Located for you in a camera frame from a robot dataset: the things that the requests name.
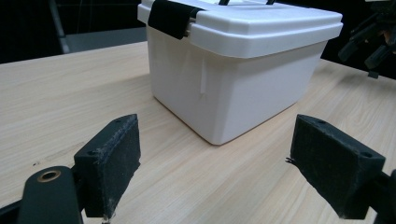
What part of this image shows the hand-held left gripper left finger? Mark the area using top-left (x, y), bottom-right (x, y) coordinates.
top-left (73, 113), bottom-right (142, 219)

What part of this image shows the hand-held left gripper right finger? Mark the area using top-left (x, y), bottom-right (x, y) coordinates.
top-left (285, 114), bottom-right (387, 220)

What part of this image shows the white lid with black handle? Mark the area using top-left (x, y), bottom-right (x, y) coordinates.
top-left (137, 0), bottom-right (344, 60)

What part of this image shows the white plastic storage box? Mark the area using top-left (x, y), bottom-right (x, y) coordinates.
top-left (146, 25), bottom-right (330, 147)

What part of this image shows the grey metal stand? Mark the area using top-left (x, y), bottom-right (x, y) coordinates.
top-left (48, 0), bottom-right (71, 55)

